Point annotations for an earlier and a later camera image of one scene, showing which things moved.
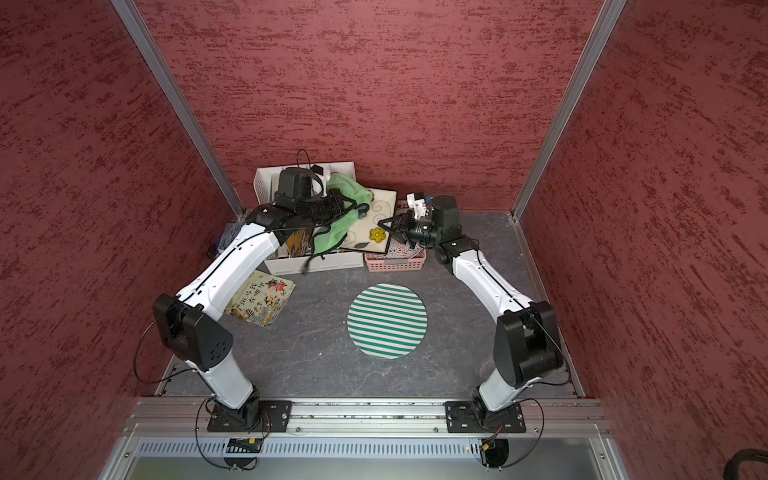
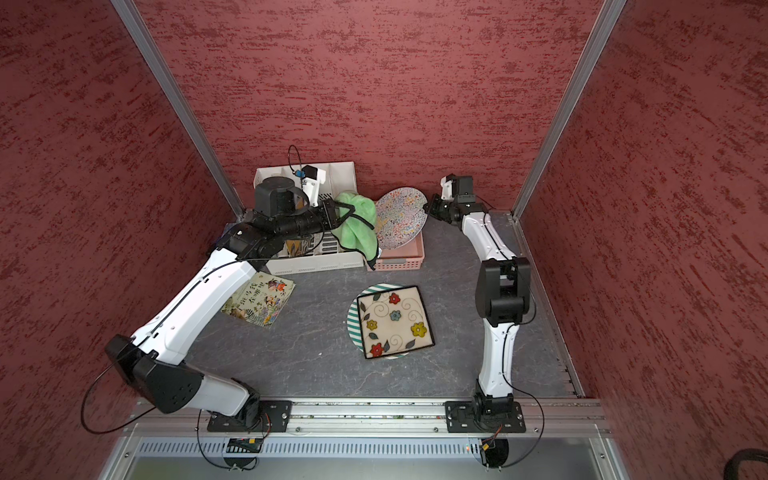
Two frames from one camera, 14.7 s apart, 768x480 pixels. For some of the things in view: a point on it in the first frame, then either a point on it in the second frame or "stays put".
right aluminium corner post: (602, 30) stays put
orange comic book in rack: (298, 242) stays put
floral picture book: (259, 298) stays put
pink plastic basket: (382, 262) stays put
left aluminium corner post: (179, 106) stays put
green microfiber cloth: (357, 195) -> (355, 233)
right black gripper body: (422, 230) -> (442, 208)
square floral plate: (365, 234) -> (394, 321)
